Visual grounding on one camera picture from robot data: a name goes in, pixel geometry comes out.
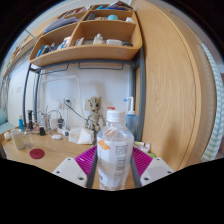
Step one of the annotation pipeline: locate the wooden shelf unit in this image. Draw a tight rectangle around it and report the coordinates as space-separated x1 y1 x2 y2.
28 1 144 68

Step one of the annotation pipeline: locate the white crumpled paper bag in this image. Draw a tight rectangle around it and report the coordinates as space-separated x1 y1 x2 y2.
68 126 95 145

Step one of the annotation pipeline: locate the blue spray bottle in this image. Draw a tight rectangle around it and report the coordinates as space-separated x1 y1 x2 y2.
123 96 138 137

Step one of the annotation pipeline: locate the teal pillow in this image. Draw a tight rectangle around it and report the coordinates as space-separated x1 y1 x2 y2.
0 108 8 126

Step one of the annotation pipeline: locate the black cylindrical device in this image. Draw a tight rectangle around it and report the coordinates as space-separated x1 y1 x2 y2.
27 109 35 130

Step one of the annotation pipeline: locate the black charger block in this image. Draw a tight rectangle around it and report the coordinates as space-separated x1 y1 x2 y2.
38 125 47 137

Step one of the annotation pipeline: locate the clear plastic water bottle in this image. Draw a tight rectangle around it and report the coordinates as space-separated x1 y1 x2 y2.
96 109 135 192

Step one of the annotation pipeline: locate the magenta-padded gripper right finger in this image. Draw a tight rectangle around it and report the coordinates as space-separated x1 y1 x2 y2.
129 146 175 189

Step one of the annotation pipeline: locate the grey metal bed frame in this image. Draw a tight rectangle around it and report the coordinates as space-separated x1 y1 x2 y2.
22 46 147 141

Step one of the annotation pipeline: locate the wooden bed rail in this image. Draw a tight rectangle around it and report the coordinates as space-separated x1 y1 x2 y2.
3 19 44 78

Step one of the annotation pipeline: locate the cream ceramic cup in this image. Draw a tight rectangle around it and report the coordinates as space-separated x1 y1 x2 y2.
10 128 26 151

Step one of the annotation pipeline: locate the flat round red coaster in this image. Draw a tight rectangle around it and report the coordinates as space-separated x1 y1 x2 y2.
28 148 46 160

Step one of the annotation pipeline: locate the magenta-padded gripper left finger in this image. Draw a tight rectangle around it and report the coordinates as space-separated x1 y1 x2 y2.
52 145 99 190

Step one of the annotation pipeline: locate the blue tube white cap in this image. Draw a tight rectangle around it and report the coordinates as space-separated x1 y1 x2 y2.
18 114 25 132

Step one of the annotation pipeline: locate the brown tree figurine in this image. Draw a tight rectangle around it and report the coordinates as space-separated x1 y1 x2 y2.
84 95 106 134

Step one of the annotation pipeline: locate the striped hanging towel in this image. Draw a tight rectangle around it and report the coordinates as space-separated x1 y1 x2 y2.
201 41 224 163

